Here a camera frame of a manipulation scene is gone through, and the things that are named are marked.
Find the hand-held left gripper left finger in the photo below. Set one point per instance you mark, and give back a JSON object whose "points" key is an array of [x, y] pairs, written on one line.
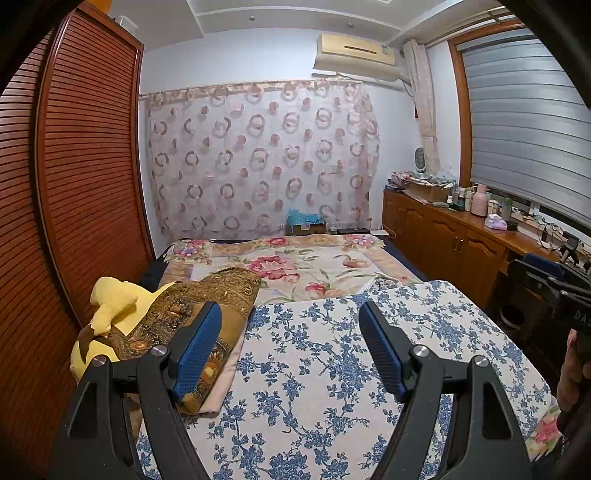
{"points": [[194, 355]]}

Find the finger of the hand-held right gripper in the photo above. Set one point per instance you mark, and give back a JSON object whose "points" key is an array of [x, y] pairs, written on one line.
{"points": [[568, 284], [545, 266]]}

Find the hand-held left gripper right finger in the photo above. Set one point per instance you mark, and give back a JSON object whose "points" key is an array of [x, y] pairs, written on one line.
{"points": [[385, 350]]}

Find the golden patterned shirt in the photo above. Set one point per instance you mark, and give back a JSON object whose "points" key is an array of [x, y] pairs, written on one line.
{"points": [[217, 286]]}

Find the person's right hand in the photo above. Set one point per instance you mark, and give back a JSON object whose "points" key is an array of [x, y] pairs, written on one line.
{"points": [[572, 369]]}

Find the small black tripod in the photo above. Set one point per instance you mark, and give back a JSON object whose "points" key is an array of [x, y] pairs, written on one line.
{"points": [[571, 247]]}

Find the pale pink cloth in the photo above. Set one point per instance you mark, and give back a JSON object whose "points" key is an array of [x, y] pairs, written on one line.
{"points": [[226, 383]]}

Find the black waste bin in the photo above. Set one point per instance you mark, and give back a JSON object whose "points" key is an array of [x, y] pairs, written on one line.
{"points": [[512, 316]]}

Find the purple tissue pack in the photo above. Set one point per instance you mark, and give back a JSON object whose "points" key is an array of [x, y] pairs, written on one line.
{"points": [[495, 222]]}

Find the blue floral white sheet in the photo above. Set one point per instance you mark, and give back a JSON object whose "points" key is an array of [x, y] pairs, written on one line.
{"points": [[314, 360]]}

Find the pink thermos bottle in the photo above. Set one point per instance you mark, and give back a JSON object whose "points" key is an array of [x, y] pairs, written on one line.
{"points": [[479, 201]]}

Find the yellow plush toy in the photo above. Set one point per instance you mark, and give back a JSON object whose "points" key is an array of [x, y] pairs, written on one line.
{"points": [[115, 295]]}

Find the long wooden cabinet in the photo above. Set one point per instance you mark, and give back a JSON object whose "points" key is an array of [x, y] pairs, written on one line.
{"points": [[443, 235]]}

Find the pink floral blanket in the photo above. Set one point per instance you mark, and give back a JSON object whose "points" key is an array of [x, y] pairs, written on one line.
{"points": [[300, 267]]}

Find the grey window blind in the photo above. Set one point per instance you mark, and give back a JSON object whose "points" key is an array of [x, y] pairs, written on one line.
{"points": [[526, 120]]}

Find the cardboard box with blue items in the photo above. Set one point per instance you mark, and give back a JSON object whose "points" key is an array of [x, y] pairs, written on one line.
{"points": [[304, 224]]}

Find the cluttered cloth pile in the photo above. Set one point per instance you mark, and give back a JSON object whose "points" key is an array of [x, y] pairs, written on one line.
{"points": [[411, 176]]}

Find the small white fan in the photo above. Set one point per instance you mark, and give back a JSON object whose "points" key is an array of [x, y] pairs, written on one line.
{"points": [[420, 159]]}

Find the beige tied curtain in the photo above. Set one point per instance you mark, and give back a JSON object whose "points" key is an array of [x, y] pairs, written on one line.
{"points": [[425, 106]]}

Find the circle patterned sheer curtain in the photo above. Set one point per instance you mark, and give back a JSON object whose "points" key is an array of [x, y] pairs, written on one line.
{"points": [[258, 157]]}

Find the wooden louvered wardrobe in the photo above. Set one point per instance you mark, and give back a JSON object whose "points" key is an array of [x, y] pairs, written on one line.
{"points": [[83, 161]]}

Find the beige wall air conditioner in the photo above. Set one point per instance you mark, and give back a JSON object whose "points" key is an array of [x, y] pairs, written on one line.
{"points": [[355, 55]]}

